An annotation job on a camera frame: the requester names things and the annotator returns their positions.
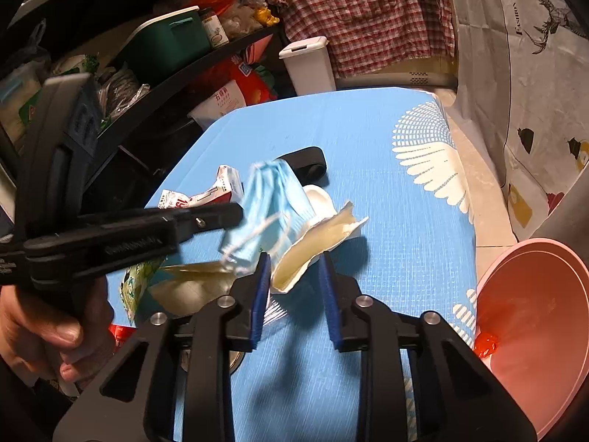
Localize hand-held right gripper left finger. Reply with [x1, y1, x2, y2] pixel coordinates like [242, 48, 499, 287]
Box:
[53, 252, 277, 442]

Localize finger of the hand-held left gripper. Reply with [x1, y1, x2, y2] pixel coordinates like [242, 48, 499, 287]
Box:
[14, 73, 104, 235]
[76, 201, 244, 246]

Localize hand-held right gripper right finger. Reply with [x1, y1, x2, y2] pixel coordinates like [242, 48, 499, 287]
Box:
[317, 251, 539, 442]

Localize blue face mask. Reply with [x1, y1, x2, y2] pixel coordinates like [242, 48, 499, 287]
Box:
[216, 159, 318, 277]

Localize cream paper wrapper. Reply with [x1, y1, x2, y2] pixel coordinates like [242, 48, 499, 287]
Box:
[149, 260, 244, 318]
[271, 200, 370, 295]

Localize white lidded trash can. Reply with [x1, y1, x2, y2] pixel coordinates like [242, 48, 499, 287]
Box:
[278, 37, 338, 97]

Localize person's left hand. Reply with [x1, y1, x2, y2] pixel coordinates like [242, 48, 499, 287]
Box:
[0, 278, 116, 384]

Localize crushed white milk carton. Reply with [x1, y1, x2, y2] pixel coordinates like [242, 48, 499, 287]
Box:
[159, 165, 244, 215]

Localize clear plastic bags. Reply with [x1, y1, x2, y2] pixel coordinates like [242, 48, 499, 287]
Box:
[100, 67, 151, 117]

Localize white printed packet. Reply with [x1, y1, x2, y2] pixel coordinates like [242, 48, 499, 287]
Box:
[0, 55, 47, 144]

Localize green snack packet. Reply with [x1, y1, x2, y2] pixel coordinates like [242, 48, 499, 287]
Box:
[119, 258, 167, 324]

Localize white paper cup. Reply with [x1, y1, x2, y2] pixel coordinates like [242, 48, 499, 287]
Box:
[301, 184, 338, 222]

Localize red packet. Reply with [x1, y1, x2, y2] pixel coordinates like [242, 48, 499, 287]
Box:
[108, 325, 139, 347]

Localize black shelf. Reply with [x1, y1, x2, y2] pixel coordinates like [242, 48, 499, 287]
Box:
[0, 0, 287, 224]

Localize green storage box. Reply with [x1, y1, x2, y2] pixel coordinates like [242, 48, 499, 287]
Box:
[124, 7, 212, 73]

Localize white flour bag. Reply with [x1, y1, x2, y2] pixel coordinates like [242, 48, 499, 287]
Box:
[188, 78, 247, 133]

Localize blue printed table mat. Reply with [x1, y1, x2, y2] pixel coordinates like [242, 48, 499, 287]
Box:
[106, 85, 479, 442]

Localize red plastic bag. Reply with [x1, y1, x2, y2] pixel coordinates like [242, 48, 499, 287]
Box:
[229, 55, 278, 108]

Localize glass jar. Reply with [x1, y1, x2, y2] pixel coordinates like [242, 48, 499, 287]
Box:
[200, 7, 230, 49]

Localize red plastic wrapper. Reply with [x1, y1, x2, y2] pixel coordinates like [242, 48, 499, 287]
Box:
[474, 330, 501, 360]

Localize yellow toy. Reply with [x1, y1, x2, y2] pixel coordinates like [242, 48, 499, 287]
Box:
[255, 7, 281, 28]

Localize grey chair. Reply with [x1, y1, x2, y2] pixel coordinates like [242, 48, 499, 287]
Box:
[336, 57, 457, 91]

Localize red plaid shirt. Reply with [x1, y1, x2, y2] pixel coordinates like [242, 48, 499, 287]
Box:
[264, 0, 456, 79]

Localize white deer printed cloth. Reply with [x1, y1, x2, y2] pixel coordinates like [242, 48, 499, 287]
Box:
[444, 0, 589, 246]

